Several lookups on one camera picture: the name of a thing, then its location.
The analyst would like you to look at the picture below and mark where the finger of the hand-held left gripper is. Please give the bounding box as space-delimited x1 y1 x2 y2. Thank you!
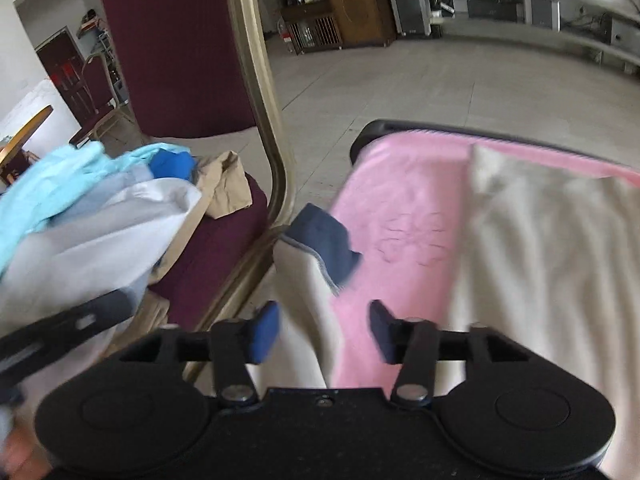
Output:
0 287 137 392

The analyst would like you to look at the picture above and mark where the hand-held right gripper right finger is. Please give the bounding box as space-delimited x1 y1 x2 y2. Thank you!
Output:
367 300 531 408

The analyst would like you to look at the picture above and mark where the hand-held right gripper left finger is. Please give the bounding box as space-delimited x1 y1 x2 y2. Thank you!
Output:
117 301 282 407

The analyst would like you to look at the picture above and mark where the beige garment with navy collar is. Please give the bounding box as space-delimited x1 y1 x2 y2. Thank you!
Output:
247 142 640 461

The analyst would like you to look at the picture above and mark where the white garment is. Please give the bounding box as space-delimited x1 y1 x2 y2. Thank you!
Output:
0 180 203 411

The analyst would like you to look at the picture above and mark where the pink printed blanket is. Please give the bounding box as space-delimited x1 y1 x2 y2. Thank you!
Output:
327 132 640 391

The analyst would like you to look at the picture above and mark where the light blue garment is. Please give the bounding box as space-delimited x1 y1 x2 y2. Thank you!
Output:
0 141 196 271

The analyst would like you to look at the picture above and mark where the tan garment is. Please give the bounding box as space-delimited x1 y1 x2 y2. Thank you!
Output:
150 150 253 281

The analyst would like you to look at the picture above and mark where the blue cloth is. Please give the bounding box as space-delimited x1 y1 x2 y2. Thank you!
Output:
150 151 197 181

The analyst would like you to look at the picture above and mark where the round wooden table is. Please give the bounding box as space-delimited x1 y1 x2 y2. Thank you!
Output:
0 105 54 186

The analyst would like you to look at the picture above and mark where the dark red door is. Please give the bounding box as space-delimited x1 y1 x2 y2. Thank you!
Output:
35 27 83 111

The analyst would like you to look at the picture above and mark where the metal storage rack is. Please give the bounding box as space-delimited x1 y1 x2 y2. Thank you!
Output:
77 10 123 108

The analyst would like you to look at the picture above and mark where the large wooden cabinet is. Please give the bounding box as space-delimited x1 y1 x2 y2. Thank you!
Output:
272 0 396 56

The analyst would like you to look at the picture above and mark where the long grey workbench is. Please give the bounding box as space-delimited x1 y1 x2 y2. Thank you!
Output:
422 0 640 68

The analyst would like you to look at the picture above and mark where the maroon chair with gold frame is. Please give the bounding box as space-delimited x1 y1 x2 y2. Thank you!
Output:
47 55 138 148
100 0 291 381

